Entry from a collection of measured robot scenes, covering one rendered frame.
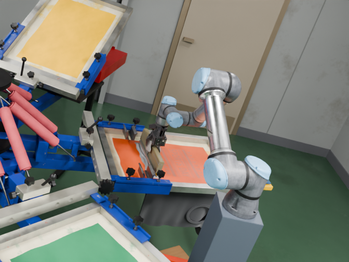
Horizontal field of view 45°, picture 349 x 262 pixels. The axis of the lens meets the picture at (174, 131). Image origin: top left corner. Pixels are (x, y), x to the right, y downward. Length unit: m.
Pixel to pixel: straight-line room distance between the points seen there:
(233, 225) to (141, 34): 3.56
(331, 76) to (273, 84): 0.71
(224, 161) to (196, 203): 0.82
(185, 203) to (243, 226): 0.68
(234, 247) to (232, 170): 0.37
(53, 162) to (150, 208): 0.57
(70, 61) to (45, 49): 0.19
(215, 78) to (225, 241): 0.68
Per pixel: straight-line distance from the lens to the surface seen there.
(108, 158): 2.27
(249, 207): 1.78
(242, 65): 5.20
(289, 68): 5.42
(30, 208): 1.77
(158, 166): 2.26
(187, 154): 2.62
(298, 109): 5.67
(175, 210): 2.43
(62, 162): 2.31
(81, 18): 3.04
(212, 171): 1.65
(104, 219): 1.92
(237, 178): 1.66
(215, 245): 1.84
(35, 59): 2.81
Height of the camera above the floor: 2.16
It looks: 25 degrees down
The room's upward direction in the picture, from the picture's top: 18 degrees clockwise
